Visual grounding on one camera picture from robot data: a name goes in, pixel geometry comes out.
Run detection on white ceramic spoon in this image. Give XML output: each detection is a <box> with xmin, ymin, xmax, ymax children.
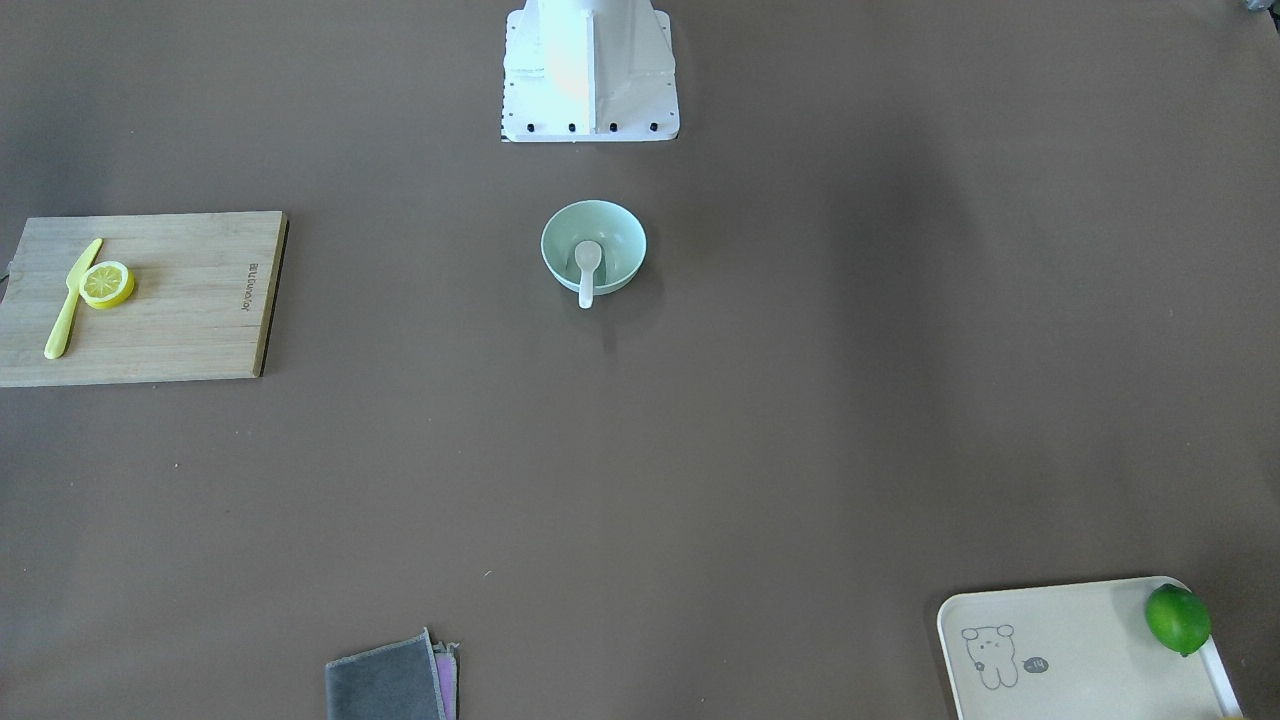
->
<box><xmin>573</xmin><ymin>240</ymin><xmax>603</xmax><ymax>309</ymax></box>

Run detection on light green bowl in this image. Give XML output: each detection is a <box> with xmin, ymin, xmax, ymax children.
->
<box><xmin>540</xmin><ymin>199</ymin><xmax>648</xmax><ymax>296</ymax></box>

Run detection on grey folded cloth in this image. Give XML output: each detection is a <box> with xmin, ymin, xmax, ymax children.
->
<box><xmin>325</xmin><ymin>628</ymin><xmax>460</xmax><ymax>719</ymax></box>

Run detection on bamboo cutting board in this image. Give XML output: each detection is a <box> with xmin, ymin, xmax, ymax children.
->
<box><xmin>1</xmin><ymin>211</ymin><xmax>288</xmax><ymax>388</ymax></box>

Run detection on cream tray with rabbit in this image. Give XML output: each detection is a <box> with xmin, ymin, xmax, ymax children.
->
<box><xmin>936</xmin><ymin>577</ymin><xmax>1244</xmax><ymax>719</ymax></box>

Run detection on lemon half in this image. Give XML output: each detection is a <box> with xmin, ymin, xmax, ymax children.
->
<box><xmin>79</xmin><ymin>261</ymin><xmax>137</xmax><ymax>310</ymax></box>

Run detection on yellow plastic knife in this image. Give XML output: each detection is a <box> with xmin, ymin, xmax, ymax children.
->
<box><xmin>44</xmin><ymin>238</ymin><xmax>104</xmax><ymax>360</ymax></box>

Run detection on green lime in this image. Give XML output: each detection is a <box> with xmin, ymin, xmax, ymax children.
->
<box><xmin>1144</xmin><ymin>583</ymin><xmax>1212</xmax><ymax>657</ymax></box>

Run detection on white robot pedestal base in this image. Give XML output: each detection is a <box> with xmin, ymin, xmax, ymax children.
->
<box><xmin>500</xmin><ymin>1</ymin><xmax>681</xmax><ymax>143</ymax></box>

